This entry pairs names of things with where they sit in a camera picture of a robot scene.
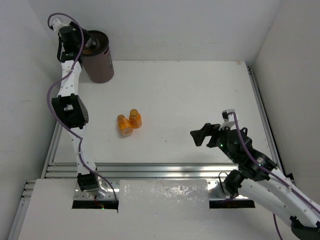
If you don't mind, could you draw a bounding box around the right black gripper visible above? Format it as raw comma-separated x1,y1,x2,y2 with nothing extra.
189,120,238,163

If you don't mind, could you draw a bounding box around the clear bottle black label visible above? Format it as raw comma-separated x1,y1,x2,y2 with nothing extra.
85,37,100,50

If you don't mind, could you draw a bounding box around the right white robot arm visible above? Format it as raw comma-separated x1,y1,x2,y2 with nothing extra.
190,123,320,240

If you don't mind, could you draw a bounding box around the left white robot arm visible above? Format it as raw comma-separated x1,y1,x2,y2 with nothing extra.
51,21,100,192

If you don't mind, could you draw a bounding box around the brown plastic waste bin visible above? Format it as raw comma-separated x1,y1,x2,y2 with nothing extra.
82,30,114,84

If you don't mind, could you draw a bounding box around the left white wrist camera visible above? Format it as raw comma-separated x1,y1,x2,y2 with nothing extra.
49,18,67,33

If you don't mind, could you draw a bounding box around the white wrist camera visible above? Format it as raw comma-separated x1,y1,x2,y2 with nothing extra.
219,109,236,130
49,18,67,33

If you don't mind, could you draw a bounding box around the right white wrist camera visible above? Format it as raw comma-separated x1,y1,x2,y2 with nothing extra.
219,109,236,130

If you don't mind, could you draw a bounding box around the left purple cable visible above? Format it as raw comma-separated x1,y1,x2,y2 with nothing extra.
46,12,119,201

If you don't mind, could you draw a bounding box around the purple cable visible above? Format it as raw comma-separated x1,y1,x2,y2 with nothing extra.
46,12,119,201
227,111,320,240

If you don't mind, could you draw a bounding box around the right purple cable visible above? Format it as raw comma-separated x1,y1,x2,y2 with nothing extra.
227,111,320,240

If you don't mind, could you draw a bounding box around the aluminium front rail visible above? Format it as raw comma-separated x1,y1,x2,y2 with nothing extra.
47,162,278,179

